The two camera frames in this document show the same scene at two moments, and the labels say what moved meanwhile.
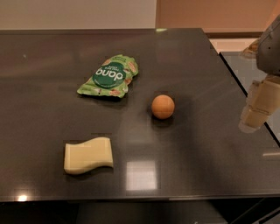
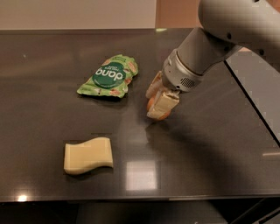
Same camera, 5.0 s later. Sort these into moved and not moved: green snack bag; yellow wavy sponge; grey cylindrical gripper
Moved: grey cylindrical gripper
Not moved: green snack bag; yellow wavy sponge
